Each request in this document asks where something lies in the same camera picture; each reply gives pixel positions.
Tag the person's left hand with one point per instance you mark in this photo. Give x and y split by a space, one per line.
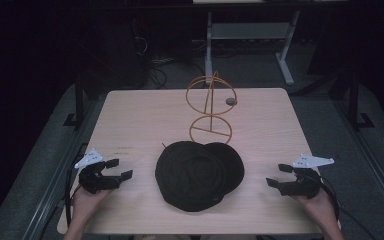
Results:
87 201

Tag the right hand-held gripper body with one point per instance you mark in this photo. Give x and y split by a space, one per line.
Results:
301 181

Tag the person's right hand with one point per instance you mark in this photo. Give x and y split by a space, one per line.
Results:
318 208

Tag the grey round table grommet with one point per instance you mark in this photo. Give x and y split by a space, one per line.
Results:
230 101

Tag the black cap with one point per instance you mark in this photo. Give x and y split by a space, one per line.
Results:
198 176

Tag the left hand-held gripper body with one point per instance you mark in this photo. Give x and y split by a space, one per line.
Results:
93 178

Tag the black metal stand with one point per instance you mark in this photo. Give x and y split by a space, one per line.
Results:
356 100
76 103

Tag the grey metal desk frame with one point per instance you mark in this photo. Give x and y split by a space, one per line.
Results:
246 43

